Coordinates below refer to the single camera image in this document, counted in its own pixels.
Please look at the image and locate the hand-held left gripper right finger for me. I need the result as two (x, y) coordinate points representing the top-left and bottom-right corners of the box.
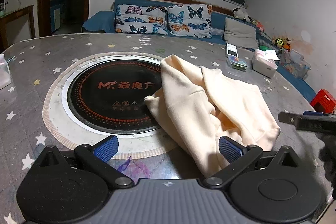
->
(203, 135), (299, 189)

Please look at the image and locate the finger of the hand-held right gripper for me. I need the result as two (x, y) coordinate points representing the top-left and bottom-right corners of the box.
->
(278, 111), (336, 133)

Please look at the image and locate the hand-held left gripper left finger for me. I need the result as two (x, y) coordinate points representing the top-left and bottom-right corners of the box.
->
(39, 135), (134, 189)

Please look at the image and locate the cream sweater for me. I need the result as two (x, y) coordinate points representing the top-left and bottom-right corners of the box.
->
(144, 54), (281, 179)

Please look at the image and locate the red plastic stool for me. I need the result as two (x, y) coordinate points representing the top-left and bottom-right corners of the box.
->
(310, 89), (336, 112)

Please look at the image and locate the black round induction cooker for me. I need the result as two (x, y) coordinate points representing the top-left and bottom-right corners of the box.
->
(66, 57), (165, 134)

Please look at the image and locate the clear plastic storage bin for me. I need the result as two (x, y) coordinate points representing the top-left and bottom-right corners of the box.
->
(280, 49), (311, 80)

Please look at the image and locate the white tissue box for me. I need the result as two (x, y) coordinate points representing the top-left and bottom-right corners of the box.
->
(252, 49), (278, 77)

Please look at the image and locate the white paper sheet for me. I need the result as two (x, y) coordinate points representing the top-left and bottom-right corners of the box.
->
(262, 49), (280, 61)

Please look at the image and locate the yellow-green plush toy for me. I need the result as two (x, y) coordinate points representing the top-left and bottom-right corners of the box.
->
(272, 36), (292, 52)

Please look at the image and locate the small clear plastic box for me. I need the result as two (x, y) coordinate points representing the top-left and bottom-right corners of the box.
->
(227, 55), (248, 72)

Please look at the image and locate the white remote control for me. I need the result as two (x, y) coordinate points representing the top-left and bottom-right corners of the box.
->
(226, 43), (239, 58)

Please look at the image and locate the grey star-print tablecloth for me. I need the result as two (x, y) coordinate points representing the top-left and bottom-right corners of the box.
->
(0, 33), (335, 224)

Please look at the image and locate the grey cushion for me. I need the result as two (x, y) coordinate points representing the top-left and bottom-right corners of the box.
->
(223, 17), (259, 49)

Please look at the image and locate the black and white plush toy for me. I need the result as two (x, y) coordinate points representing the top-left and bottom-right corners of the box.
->
(233, 8), (252, 22)

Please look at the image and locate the clear container at table edge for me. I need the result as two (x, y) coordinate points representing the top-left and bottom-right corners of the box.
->
(0, 54), (11, 90)

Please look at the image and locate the blue sofa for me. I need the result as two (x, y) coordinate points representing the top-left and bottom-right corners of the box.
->
(81, 0), (317, 102)

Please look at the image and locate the butterfly-print cushion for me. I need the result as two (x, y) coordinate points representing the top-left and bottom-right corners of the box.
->
(167, 4), (213, 39)
(115, 4), (168, 35)

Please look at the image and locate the wooden side table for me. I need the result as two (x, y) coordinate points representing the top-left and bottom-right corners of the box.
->
(0, 5), (36, 52)

